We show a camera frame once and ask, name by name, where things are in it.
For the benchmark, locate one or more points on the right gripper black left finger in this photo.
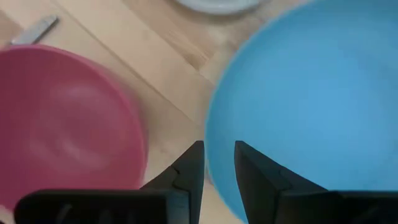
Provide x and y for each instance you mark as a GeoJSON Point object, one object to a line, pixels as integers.
{"type": "Point", "coordinates": [186, 186]}

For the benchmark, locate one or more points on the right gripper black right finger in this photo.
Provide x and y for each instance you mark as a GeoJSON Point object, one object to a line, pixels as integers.
{"type": "Point", "coordinates": [264, 193]}

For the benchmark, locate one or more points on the blue plate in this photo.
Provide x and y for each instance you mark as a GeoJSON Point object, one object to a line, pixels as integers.
{"type": "Point", "coordinates": [311, 93]}

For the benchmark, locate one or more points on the pink bowl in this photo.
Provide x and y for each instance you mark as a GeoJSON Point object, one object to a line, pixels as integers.
{"type": "Point", "coordinates": [62, 118]}

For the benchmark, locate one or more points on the white mug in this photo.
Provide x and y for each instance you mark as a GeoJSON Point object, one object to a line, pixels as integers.
{"type": "Point", "coordinates": [217, 6]}

